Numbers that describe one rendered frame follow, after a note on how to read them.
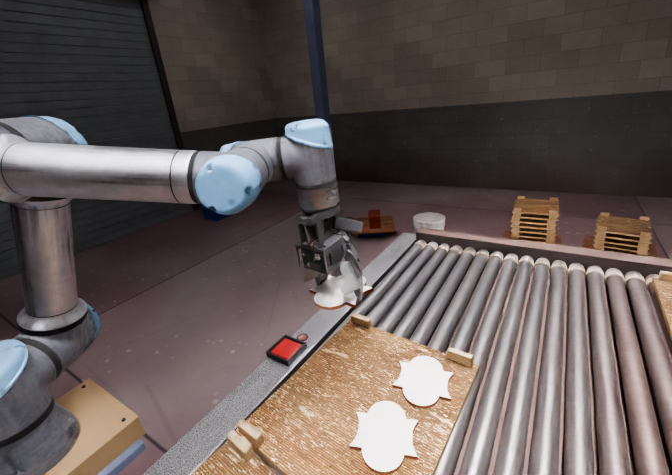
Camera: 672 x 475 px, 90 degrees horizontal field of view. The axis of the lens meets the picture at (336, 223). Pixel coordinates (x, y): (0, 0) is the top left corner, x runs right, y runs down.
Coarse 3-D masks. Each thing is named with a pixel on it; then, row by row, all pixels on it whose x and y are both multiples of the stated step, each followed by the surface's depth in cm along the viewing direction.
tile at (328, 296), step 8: (328, 280) 76; (336, 280) 76; (312, 288) 73; (320, 288) 73; (328, 288) 73; (336, 288) 72; (368, 288) 71; (320, 296) 70; (328, 296) 70; (336, 296) 70; (344, 296) 69; (352, 296) 69; (320, 304) 67; (328, 304) 67; (336, 304) 67; (344, 304) 68; (352, 304) 67
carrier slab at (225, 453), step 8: (224, 448) 63; (216, 456) 62; (224, 456) 61; (232, 456) 61; (256, 456) 61; (208, 464) 60; (216, 464) 60; (224, 464) 60; (232, 464) 60; (240, 464) 60; (248, 464) 60; (256, 464) 59; (264, 464) 59; (200, 472) 59; (208, 472) 59; (216, 472) 59; (224, 472) 59; (232, 472) 59; (240, 472) 58; (248, 472) 58; (256, 472) 58; (264, 472) 58; (272, 472) 58
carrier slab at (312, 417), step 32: (320, 352) 84; (352, 352) 83; (384, 352) 82; (416, 352) 81; (288, 384) 76; (320, 384) 75; (352, 384) 74; (384, 384) 73; (448, 384) 72; (256, 416) 69; (288, 416) 68; (320, 416) 67; (352, 416) 67; (416, 416) 65; (448, 416) 65; (256, 448) 62; (288, 448) 62; (320, 448) 61; (416, 448) 59
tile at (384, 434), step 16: (368, 416) 65; (384, 416) 65; (400, 416) 65; (368, 432) 62; (384, 432) 62; (400, 432) 62; (352, 448) 60; (368, 448) 59; (384, 448) 59; (400, 448) 59; (368, 464) 57; (384, 464) 57; (400, 464) 57
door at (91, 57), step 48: (0, 0) 346; (48, 0) 377; (96, 0) 415; (144, 0) 457; (0, 48) 350; (48, 48) 382; (96, 48) 421; (144, 48) 468; (0, 96) 354; (48, 96) 387; (96, 96) 426; (96, 144) 432; (144, 144) 482; (0, 240) 366; (96, 240) 445
